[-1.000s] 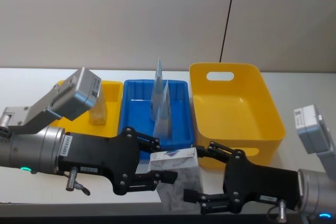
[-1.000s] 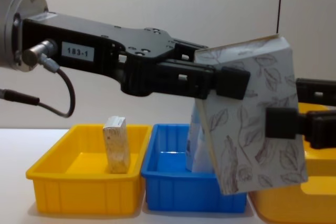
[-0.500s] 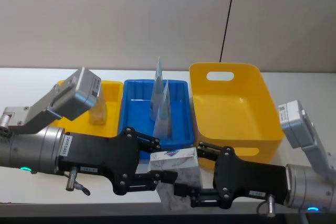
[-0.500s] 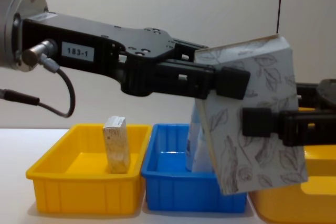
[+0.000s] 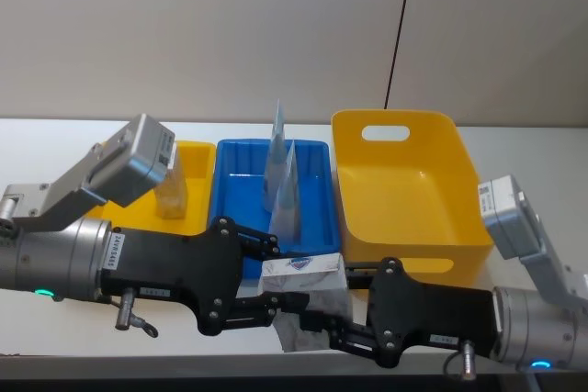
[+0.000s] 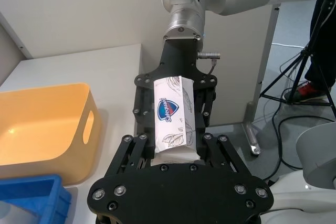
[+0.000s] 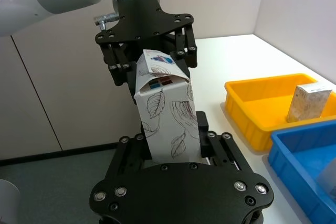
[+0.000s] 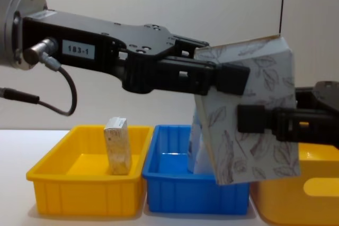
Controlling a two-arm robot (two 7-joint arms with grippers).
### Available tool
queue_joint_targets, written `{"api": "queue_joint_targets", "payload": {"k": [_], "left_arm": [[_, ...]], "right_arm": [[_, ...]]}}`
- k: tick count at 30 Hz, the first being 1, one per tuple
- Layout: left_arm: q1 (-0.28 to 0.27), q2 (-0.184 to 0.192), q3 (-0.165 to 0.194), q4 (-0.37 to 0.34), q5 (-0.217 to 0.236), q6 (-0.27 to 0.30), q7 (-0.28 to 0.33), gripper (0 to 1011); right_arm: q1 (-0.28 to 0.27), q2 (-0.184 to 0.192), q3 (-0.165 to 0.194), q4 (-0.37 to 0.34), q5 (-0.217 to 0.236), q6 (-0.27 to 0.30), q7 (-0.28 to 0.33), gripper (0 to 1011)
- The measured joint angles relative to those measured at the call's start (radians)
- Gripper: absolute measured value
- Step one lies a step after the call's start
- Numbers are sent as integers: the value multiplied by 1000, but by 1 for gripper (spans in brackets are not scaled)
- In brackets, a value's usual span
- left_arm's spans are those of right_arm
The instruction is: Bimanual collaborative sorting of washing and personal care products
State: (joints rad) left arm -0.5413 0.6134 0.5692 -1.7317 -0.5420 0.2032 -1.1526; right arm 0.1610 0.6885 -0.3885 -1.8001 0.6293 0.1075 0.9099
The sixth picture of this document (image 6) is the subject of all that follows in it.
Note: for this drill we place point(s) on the white partition panel with foot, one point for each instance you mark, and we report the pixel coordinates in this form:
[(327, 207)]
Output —
[(236, 77)]

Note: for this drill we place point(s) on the person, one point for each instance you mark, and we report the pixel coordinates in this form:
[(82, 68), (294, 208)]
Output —
[(323, 51)]

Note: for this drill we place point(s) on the blue plastic crate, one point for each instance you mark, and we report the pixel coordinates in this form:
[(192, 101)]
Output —
[(31, 190)]

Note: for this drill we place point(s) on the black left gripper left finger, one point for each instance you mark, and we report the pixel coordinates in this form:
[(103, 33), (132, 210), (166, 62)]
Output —
[(131, 155)]

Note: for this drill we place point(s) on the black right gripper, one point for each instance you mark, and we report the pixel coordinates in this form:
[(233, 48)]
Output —
[(179, 58)]

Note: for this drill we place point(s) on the black tripod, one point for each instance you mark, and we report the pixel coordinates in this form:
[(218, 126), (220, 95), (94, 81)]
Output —
[(296, 74)]

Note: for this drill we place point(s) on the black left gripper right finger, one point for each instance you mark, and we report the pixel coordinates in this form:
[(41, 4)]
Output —
[(223, 155)]

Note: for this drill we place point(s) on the white soap package with leaves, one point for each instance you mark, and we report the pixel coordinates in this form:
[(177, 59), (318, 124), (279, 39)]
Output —
[(174, 119)]

